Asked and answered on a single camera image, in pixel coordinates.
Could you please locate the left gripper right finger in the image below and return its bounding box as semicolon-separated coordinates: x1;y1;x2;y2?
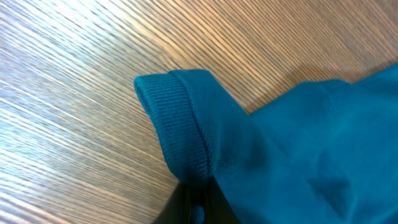
204;178;241;224

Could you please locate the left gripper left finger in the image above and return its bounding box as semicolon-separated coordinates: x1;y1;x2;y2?
152;183;190;224

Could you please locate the blue polo shirt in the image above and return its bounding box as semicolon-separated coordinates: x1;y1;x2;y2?
134;65;397;223

